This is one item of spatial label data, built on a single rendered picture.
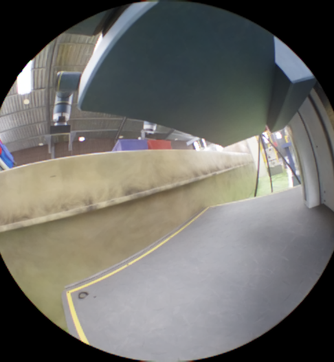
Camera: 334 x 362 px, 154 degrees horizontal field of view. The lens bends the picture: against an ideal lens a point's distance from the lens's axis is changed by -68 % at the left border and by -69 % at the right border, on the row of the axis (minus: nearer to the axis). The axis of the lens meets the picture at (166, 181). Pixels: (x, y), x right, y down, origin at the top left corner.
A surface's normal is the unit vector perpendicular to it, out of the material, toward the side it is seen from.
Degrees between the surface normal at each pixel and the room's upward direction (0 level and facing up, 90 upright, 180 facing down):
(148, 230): 90
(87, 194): 88
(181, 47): 180
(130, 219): 90
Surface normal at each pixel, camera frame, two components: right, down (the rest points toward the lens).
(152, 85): 0.27, 0.96
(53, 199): 0.63, -0.23
